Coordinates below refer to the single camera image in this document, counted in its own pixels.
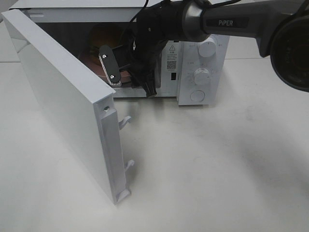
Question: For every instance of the white microwave door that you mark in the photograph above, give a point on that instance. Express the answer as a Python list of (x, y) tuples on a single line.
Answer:
[(75, 100)]

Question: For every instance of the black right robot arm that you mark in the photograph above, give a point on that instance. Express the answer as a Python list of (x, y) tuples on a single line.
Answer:
[(280, 28)]

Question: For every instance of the white lower microwave knob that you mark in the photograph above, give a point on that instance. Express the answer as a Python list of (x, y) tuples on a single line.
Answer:
[(202, 76)]

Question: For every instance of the burger with yellow bun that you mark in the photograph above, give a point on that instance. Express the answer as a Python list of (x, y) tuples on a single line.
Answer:
[(104, 34)]

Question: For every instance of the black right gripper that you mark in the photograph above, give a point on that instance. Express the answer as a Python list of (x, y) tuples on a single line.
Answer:
[(140, 46)]

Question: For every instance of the white microwave knob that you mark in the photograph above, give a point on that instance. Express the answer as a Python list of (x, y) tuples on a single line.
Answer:
[(202, 76), (207, 49)]

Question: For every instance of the white microwave oven body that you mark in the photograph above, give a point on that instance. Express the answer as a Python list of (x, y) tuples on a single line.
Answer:
[(69, 23)]

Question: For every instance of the pink plate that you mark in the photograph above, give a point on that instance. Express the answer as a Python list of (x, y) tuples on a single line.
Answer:
[(94, 64)]

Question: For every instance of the white upper microwave knob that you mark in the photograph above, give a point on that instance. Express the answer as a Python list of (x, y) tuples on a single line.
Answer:
[(207, 49)]

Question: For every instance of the white warning label sticker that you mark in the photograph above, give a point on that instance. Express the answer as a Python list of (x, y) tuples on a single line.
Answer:
[(172, 56)]

